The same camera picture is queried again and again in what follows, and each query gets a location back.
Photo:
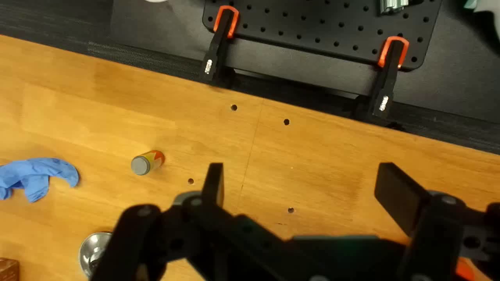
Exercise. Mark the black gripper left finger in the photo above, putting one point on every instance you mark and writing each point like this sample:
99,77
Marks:
212,182

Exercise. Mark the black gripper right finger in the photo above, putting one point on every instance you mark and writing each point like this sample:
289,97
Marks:
401,196

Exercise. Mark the silver teapot lid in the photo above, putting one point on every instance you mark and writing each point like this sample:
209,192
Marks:
93,252

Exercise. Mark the black orange bar clamp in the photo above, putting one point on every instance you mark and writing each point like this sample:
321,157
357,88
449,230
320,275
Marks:
220,47
389,79

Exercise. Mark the blue nitrile glove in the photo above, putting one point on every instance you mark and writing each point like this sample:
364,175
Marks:
37,174

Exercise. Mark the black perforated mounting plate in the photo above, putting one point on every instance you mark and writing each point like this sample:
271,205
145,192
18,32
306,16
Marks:
323,25

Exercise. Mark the brown sauce bottle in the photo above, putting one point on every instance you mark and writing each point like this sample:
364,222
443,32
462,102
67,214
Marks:
9,271

